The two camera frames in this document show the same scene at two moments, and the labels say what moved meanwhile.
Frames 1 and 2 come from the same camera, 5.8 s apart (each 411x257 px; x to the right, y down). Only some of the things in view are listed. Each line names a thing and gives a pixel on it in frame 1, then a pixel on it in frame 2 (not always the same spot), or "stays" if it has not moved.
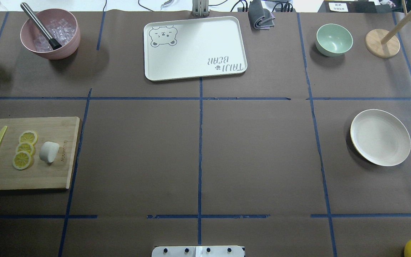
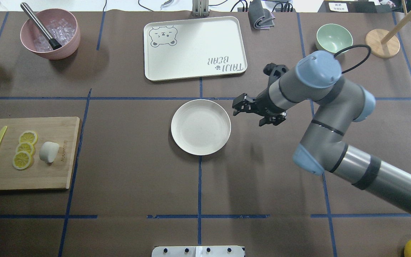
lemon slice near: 21,160 stays
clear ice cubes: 62,30 stays
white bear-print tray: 179,49 stays
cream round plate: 379,137 → 201,127
